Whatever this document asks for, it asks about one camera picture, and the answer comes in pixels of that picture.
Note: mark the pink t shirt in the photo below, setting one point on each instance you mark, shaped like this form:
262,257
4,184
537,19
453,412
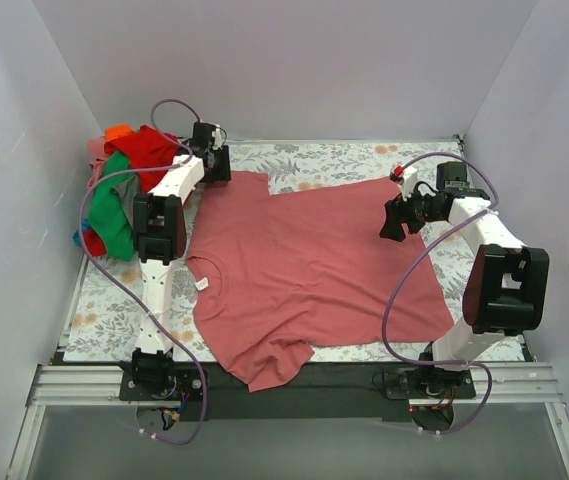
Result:
282,274

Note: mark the aluminium front frame rail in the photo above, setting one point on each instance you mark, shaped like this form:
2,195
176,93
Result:
105,385

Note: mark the light pink cloth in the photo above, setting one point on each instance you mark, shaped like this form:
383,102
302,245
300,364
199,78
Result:
100,154

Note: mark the grey t shirt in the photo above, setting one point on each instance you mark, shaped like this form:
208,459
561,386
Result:
126,192

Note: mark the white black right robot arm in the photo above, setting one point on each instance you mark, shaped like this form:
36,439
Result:
506,288

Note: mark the orange cloth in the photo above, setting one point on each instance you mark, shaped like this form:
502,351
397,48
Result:
117,131

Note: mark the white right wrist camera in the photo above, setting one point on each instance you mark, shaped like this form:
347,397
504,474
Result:
406,178

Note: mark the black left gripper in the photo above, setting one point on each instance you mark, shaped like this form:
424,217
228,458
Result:
219,167

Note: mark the blue cloth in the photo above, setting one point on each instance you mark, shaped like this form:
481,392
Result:
79,233

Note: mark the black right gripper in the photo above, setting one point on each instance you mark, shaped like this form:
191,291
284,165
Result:
403,213

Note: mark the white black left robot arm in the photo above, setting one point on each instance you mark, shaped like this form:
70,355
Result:
160,240

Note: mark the red t shirt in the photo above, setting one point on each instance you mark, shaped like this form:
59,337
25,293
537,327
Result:
137,153

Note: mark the green t shirt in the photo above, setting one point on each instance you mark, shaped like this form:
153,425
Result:
110,233

